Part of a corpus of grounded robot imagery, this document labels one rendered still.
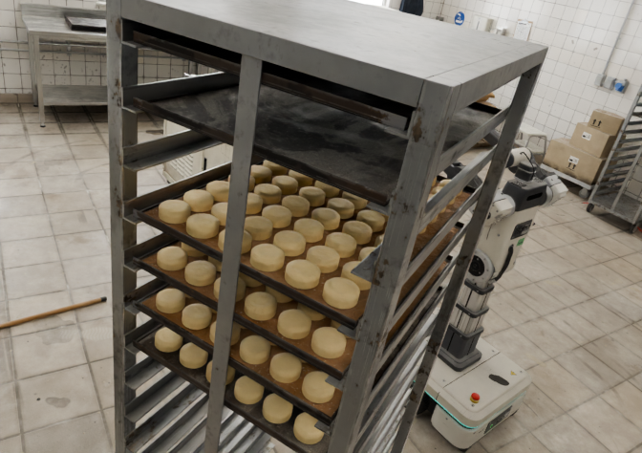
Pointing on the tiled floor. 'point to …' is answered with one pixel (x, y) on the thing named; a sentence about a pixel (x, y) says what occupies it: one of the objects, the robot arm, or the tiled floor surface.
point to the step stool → (529, 140)
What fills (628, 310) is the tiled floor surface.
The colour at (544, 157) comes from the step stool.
